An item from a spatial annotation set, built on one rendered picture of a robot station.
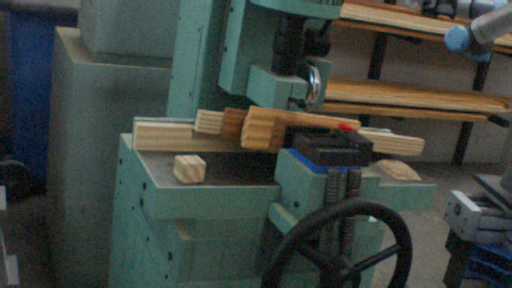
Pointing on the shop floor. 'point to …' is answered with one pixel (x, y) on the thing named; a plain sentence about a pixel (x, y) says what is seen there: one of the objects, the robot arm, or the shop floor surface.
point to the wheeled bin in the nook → (30, 89)
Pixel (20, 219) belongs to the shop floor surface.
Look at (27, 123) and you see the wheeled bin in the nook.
